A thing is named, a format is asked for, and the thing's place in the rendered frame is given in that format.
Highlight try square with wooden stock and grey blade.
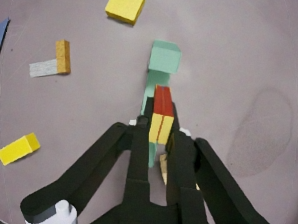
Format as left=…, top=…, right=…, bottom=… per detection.
left=30, top=40, right=71, bottom=78

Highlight cream slotted block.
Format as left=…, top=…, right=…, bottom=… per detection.
left=159, top=154, right=167, bottom=184

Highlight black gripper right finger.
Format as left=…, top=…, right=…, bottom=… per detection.
left=164, top=102, right=270, bottom=224

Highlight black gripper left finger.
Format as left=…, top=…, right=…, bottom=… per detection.
left=20, top=96, right=154, bottom=224

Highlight green l-shaped block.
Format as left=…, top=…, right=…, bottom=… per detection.
left=141, top=39, right=182, bottom=168

